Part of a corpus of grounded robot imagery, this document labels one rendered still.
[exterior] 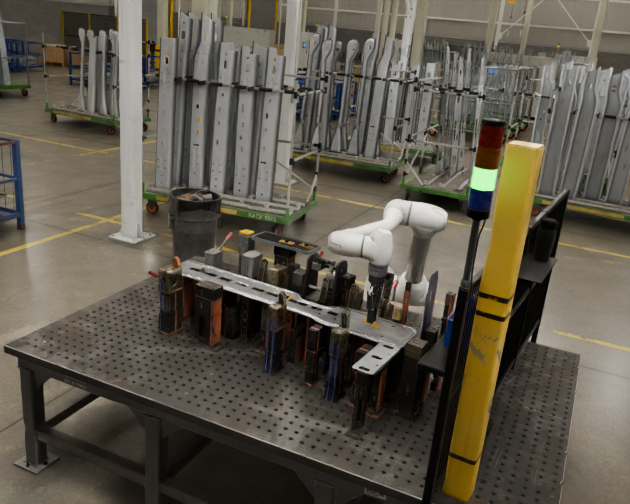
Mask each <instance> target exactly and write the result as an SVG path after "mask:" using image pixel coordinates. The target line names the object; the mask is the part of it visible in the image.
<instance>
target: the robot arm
mask: <svg viewBox="0 0 630 504"><path fill-rule="evenodd" d="M447 216H448V214H447V213H446V211H445V210H443V209H442V208H440V207H438V206H435V205H431V204H427V203H422V202H412V201H405V200H401V199H395V200H392V201H390V202H389V203H388V204H387V205H386V207H385V209H384V212H383V219H384V220H382V221H379V222H375V223H371V224H367V225H363V226H360V227H356V228H354V229H346V230H342V231H335V232H332V233H331V234H330V235H329V236H328V246H327V247H328V248H329V250H330V251H331V252H333V253H335V254H338V255H342V256H347V257H359V258H364V259H367V260H369V265H368V273H369V274H368V276H367V278H366V281H365V285H364V296H363V305H362V310H363V312H367V321H366V322H368V323H371V324H373V321H376V316H377V315H378V308H379V307H380V306H378V305H379V304H380V300H381V298H382V293H383V288H384V283H385V276H386V275H387V273H388V272H391V273H394V271H393V270H392V269H391V268H390V267H389V261H390V259H391V255H392V249H393V238H392V233H391V232H390V231H391V230H392V229H394V228H395V227H396V226H397V225H404V226H409V227H411V230H412V232H413V236H412V241H411V247H410V252H409V258H408V263H407V269H406V272H404V273H403V274H402V275H401V277H400V276H397V275H395V276H394V281H395V280H398V281H399V283H398V285H397V287H396V289H395V290H394V291H393V293H392V295H391V297H390V301H393V302H397V303H400V304H403V298H404V291H405V286H406V281H407V282H411V283H412V288H411V297H410V304H409V306H424V305H425V298H426V293H428V286H429V283H428V282H427V280H426V277H425V276H424V270H425V265H426V260H427V256H428V252H429V247H430V243H431V238H432V237H433V236H434V235H435V233H436V232H441V231H443V230H444V229H445V228H446V224H447ZM394 281H393V283H394ZM390 301H389V302H390Z"/></svg>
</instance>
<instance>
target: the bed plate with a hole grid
mask: <svg viewBox="0 0 630 504"><path fill-rule="evenodd" d="M158 289H159V277H157V278H156V277H154V276H151V277H149V278H147V279H145V280H143V281H141V282H139V283H136V284H134V285H132V286H130V287H128V288H126V289H124V290H121V291H119V292H117V293H115V294H113V295H111V296H109V297H106V298H104V299H102V300H100V301H98V302H96V303H94V304H91V305H89V306H87V307H85V308H83V309H81V310H79V311H77V312H74V313H73V314H70V315H68V316H66V317H64V318H62V319H59V320H57V321H55V322H53V323H51V324H49V325H47V326H44V327H42V328H40V329H38V330H36V331H34V332H32V333H29V334H28V335H26V336H23V337H21V338H19V339H17V340H15V341H12V342H10V343H8V344H6V345H4V353H7V354H10V355H12V356H15V357H18V358H20V359H23V360H26V361H28V362H31V363H34V364H36V365H39V366H42V367H45V368H47V369H50V370H53V371H55V372H58V373H61V374H63V375H66V376H69V377H71V378H74V379H77V380H79V381H82V382H85V383H87V384H90V385H93V386H95V387H98V388H101V389H103V390H106V391H109V392H111V393H114V394H117V395H119V396H122V397H125V398H127V399H130V400H133V401H135V402H138V403H141V404H143V405H146V406H149V407H151V408H154V409H157V410H159V411H162V412H165V413H167V414H170V415H173V416H175V417H178V418H181V419H183V420H186V421H189V422H191V423H194V424H197V425H199V426H202V427H205V428H207V429H210V430H213V431H215V432H218V433H221V434H223V435H226V436H229V437H231V438H234V439H237V440H239V441H242V442H245V443H247V444H250V445H253V446H255V447H258V448H261V449H263V450H266V451H269V452H271V453H274V454H277V455H279V456H282V457H285V458H287V459H290V460H293V461H295V462H298V463H301V464H303V465H306V466H309V467H311V468H314V469H317V470H319V471H322V472H325V473H327V474H330V475H333V476H335V477H338V478H341V479H343V480H346V481H349V482H351V483H354V484H357V485H359V486H362V487H365V488H367V489H370V490H373V491H375V492H378V493H381V494H383V495H386V496H389V497H391V498H394V499H397V500H399V501H402V502H405V503H407V504H421V502H422V497H423V491H424V485H425V479H426V474H427V468H428V463H429V456H430V451H431V445H432V439H433V433H434V427H435V422H436V416H437V410H438V404H439V399H440V393H441V387H442V381H443V377H441V383H440V388H439V389H438V391H437V392H436V391H432V390H430V383H431V381H432V380H433V379H434V377H433V374H432V373H430V378H429V384H428V390H427V396H426V401H427V403H426V404H425V406H424V407H423V408H422V407H419V406H418V407H417V411H418V413H417V414H416V416H415V417H414V418H413V419H412V421H409V420H407V419H404V418H401V417H399V416H396V415H395V412H396V411H397V402H398V396H399V391H398V392H397V393H396V394H395V395H394V396H393V397H392V398H391V399H390V398H387V397H384V396H383V402H382V406H383V407H386V408H387V409H386V410H385V411H384V412H383V413H382V414H381V416H380V417H379V418H378V419H377V420H375V419H372V418H370V417H367V416H365V423H364V425H366V426H368V427H369V429H368V430H367V431H366V432H365V433H364V434H363V435H362V437H361V438H360V439H358V440H356V439H354V438H351V437H349V436H346V435H344V434H345V433H346V432H347V431H348V429H349V428H350V427H351V424H352V416H353V408H351V407H349V403H350V401H351V393H352V386H353V385H354V381H353V382H352V383H351V384H349V383H346V382H343V394H344V393H345V396H343V398H340V400H339V399H338V401H335V402H333V403H331V402H328V401H325V400H321V399H319V398H320V396H323V395H324V393H325V387H326V380H327V379H328V375H329V371H328V370H325V369H324V364H325V359H326V352H324V351H322V355H321V356H320V357H321V358H322V361H320V362H319V363H318V368H319V372H318V379H319V382H318V383H317V384H315V385H314V386H313V387H314V388H315V389H311V390H309V389H310V388H309V387H308V386H306V387H305V385H303V381H304V378H305V371H306V369H307V368H306V367H303V366H302V364H303V363H304V358H303V359H302V360H301V361H299V362H298V363H297V364H292V363H290V362H287V355H288V353H287V354H285V355H284V356H283V357H281V358H282V365H283V367H284V368H282V370H281V371H279V372H280V373H278V375H275V376H273V375H272V376H269V375H268V374H267V372H266V373H264V371H262V370H263V368H264V365H265V355H261V354H258V353H256V352H255V350H257V349H258V348H260V347H261V345H260V342H258V343H256V344H255V345H253V346H252V347H247V346H244V345H241V344H239V343H236V342H234V339H233V340H231V339H228V338H225V337H224V336H222V335H220V342H221V343H224V344H226V346H225V347H224V348H222V349H220V350H219V351H217V352H213V351H211V350H208V349H205V348H203V347H200V346H198V345H195V344H192V343H190V342H189V340H190V339H192V338H194V337H195V326H194V325H191V324H190V323H192V322H194V321H195V318H193V319H191V320H189V321H187V322H185V323H183V324H181V327H182V329H183V331H182V332H181V333H179V334H173V335H171V336H169V338H168V337H167V336H165V335H162V334H158V333H155V332H156V331H157V330H158V323H159V313H160V291H158ZM154 333H155V334H154ZM580 361H581V355H580V354H576V353H573V352H569V351H565V350H561V349H557V348H553V347H549V346H546V345H542V344H538V343H534V342H530V341H528V342H527V343H526V345H525V346H524V348H523V350H522V351H521V353H520V354H519V356H518V358H517V359H516V364H515V368H514V370H512V369H510V371H509V372H508V374H507V375H506V377H505V379H504V380H503V382H502V384H501V385H500V387H499V388H498V390H497V392H496V393H495V395H494V396H493V401H492V406H491V411H490V415H489V420H488V422H491V423H494V424H495V425H494V427H493V429H492V431H491V433H490V434H489V436H487V435H485V440H484V445H483V449H482V454H481V459H480V464H479V469H478V474H477V479H476V484H475V488H474V491H473V493H472V495H471V497H470V499H469V501H468V502H464V501H463V502H460V501H459V499H457V498H454V497H452V496H450V497H447V496H446V494H445V493H443V492H442V489H443V484H444V480H445V476H446V474H445V476H444V477H443V479H442V481H441V482H440V484H439V485H438V487H437V489H436V490H435V492H434V493H433V499H432V504H560V499H561V492H562V484H563V479H564V472H565V465H566V458H567V451H568V444H569V437H570V430H571V423H572V416H573V410H574V403H575V396H576V389H577V382H578V375H579V367H580Z"/></svg>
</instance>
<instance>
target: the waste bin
mask: <svg viewBox="0 0 630 504"><path fill-rule="evenodd" d="M168 201H169V202H170V207H169V211H168V212H169V213H168V228H169V229H173V258H174V257H175V256H177V257H179V259H180V263H181V262H184V261H186V260H188V259H190V258H192V257H194V256H200V257H204V258H205V251H208V250H210V249H213V248H215V243H216V232H217V229H219V228H221V212H220V206H221V202H222V197H221V196H220V195H219V194H217V193H215V192H213V191H210V190H206V189H202V188H193V187H187V188H178V189H174V190H171V191H170V192H169V194H168Z"/></svg>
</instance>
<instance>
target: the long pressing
mask: <svg viewBox="0 0 630 504"><path fill-rule="evenodd" d="M180 264H181V267H182V268H183V269H182V276H184V277H187V278H190V279H193V280H196V281H199V282H201V281H203V280H208V281H211V282H214V283H217V284H220V285H223V286H224V290H227V291H230V292H233V293H236V294H239V295H242V296H245V297H248V298H251V299H254V300H257V301H260V302H263V303H266V304H269V305H272V304H274V303H276V302H277V301H278V297H275V296H272V295H269V294H266V293H267V292H270V293H273V294H276V295H277V294H278V292H280V291H281V290H283V291H285V292H286V295H291V296H294V297H293V298H291V299H292V300H295V301H298V302H301V303H304V304H307V305H306V306H303V305H300V304H297V303H294V302H291V301H287V310H288V311H291V312H294V313H297V314H300V315H303V316H306V317H309V318H311V319H313V320H315V321H316V322H318V323H319V324H322V325H325V326H328V327H331V328H336V327H337V326H338V325H340V324H341V313H342V312H343V311H344V310H345V309H346V308H348V307H344V306H323V305H320V304H316V303H313V302H310V301H307V300H304V299H302V298H301V297H300V295H299V294H298V293H296V292H293V291H290V290H286V289H283V288H280V287H277V286H274V285H270V284H267V283H264V282H261V281H258V280H254V279H251V278H248V277H245V276H242V275H238V274H235V273H232V272H229V271H226V270H222V269H219V268H216V267H213V266H209V265H206V264H203V263H200V262H197V261H193V260H187V261H185V262H182V263H180ZM191 268H195V269H198V270H201V268H205V273H210V274H213V275H216V276H215V277H213V276H210V275H206V274H205V273H202V272H197V271H194V270H191ZM208 269H209V270H208ZM220 278H226V279H229V280H232V281H231V282H228V281H225V280H222V279H220ZM235 283H242V284H245V285H248V286H247V287H244V286H241V285H238V284H235ZM252 288H257V289H260V290H264V292H260V291H256V290H253V289H252ZM271 289H272V290H271ZM312 307H317V308H320V309H322V310H321V311H319V310H316V309H313V308H312ZM349 309H350V311H351V315H350V334H352V335H355V336H358V337H361V338H364V339H367V340H370V341H373V342H376V343H379V342H384V343H387V344H390V345H393V346H396V347H399V348H400V349H402V348H404V347H405V345H406V342H407V341H408V340H409V339H410V338H411V337H416V336H417V330H416V329H414V328H412V327H409V326H406V325H402V324H399V323H396V322H393V321H389V320H386V319H383V318H380V317H377V316H376V321H374V322H375V323H377V324H379V325H380V327H378V328H375V327H373V326H370V325H369V324H367V323H365V322H363V321H362V319H363V318H367V313H364V312H360V311H357V310H354V309H351V308H349ZM328 312H333V313H336V314H338V315H336V316H335V315H331V314H328ZM392 326H394V327H392ZM381 336H383V337H381Z"/></svg>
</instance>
